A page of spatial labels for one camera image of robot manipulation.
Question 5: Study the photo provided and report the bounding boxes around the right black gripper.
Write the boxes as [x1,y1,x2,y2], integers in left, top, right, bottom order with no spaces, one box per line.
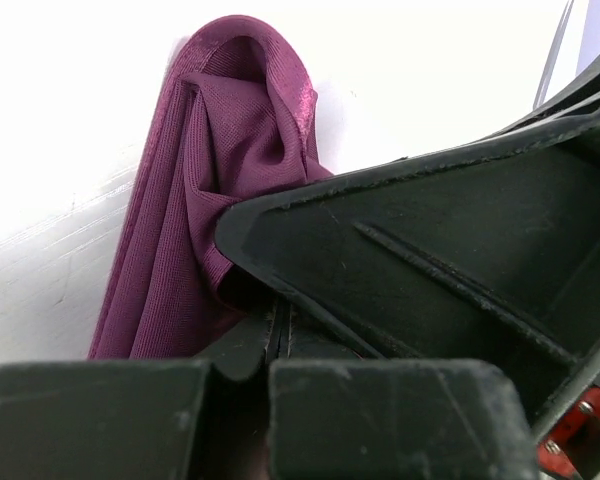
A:
[216,55,600,479]

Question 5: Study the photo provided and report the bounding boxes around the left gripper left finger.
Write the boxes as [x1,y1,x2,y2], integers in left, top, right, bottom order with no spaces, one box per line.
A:
[194,306,280,383]

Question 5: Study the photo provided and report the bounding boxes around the purple cloth napkin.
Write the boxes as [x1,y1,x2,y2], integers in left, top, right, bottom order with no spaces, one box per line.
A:
[89,16,328,359]

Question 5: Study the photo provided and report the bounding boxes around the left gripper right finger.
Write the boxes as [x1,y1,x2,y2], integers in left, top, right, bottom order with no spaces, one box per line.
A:
[277,298,364,360]

